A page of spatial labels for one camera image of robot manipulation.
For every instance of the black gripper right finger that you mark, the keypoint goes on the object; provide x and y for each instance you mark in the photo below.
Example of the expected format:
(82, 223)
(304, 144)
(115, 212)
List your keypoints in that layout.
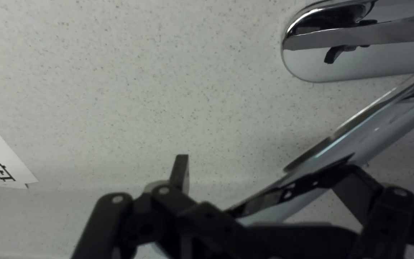
(394, 225)

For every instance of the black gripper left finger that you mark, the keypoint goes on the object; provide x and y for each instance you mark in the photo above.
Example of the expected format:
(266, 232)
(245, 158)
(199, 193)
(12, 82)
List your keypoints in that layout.
(111, 225)

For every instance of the chrome sink faucet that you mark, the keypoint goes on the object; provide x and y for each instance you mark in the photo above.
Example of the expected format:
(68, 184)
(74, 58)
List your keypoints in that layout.
(360, 138)

